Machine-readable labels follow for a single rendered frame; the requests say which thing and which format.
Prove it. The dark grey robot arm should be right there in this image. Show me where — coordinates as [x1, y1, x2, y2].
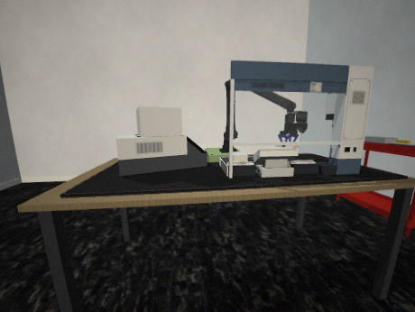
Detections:
[219, 79, 230, 153]

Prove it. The white rectangular block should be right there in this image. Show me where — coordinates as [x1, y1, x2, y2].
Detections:
[233, 151, 248, 161]

